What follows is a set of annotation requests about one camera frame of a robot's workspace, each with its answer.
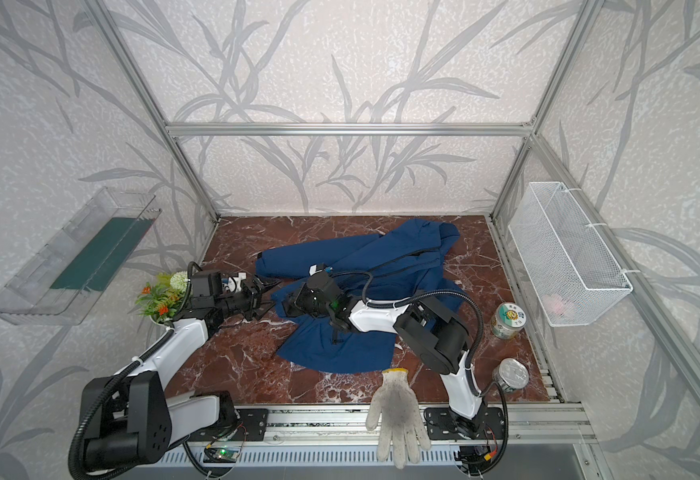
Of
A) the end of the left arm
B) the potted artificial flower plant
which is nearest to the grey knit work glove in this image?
the end of the left arm

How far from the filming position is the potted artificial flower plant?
0.79 meters

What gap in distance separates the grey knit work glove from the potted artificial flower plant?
0.61 m

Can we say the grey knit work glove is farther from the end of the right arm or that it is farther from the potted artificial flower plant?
the potted artificial flower plant

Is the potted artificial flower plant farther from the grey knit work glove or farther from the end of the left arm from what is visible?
the grey knit work glove

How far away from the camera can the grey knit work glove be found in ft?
2.36
